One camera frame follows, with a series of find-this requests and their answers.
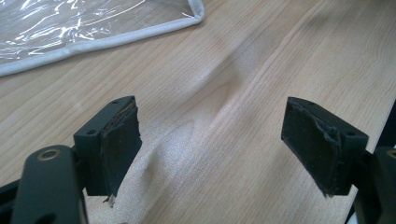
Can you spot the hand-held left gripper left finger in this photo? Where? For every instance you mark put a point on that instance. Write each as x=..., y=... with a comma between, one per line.
x=107, y=149

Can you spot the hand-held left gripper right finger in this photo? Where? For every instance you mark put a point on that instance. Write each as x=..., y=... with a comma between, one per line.
x=317, y=146

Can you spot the clear plastic bag white trim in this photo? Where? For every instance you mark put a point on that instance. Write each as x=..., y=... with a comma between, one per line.
x=77, y=28

